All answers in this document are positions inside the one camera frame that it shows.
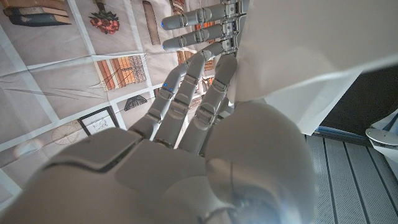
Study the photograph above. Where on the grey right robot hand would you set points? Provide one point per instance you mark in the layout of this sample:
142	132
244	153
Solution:
186	174

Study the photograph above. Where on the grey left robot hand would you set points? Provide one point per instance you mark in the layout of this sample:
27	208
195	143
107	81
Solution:
199	17

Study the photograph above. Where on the printed bookshelf backdrop cloth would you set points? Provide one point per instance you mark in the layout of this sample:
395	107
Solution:
62	77

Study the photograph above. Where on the white robot head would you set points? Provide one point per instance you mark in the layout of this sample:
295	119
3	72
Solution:
384	138

